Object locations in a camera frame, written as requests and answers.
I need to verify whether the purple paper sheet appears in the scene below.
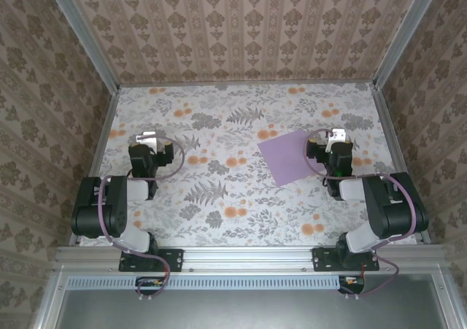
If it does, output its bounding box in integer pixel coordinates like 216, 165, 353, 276
257, 128, 328, 187

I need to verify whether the floral table mat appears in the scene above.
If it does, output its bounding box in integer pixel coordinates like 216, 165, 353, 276
77, 83, 420, 248

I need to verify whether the grey metal panel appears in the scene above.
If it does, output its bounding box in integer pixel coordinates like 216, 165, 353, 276
54, 274, 450, 329

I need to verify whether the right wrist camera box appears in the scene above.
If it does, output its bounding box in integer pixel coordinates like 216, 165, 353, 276
327, 128, 347, 153

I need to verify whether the aluminium side rail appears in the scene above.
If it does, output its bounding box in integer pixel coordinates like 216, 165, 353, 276
368, 82, 432, 245
68, 86, 122, 247

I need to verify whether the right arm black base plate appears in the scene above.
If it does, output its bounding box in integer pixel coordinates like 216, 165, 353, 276
312, 247, 380, 273

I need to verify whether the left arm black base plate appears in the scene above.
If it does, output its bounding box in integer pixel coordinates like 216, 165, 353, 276
119, 247, 184, 273

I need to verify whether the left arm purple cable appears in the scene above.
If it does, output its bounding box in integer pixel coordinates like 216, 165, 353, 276
95, 137, 186, 301

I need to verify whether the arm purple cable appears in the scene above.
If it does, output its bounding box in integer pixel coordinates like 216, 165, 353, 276
95, 137, 186, 301
304, 128, 420, 301

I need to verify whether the aluminium frame post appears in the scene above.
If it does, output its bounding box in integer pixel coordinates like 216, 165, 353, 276
371, 0, 445, 90
43, 0, 121, 92

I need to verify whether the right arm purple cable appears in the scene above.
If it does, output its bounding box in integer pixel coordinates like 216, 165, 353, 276
304, 128, 420, 301

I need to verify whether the aluminium mounting rail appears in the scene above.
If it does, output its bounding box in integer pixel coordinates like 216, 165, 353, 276
53, 244, 449, 274

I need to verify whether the white slotted cable duct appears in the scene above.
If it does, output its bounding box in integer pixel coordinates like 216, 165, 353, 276
66, 274, 367, 290

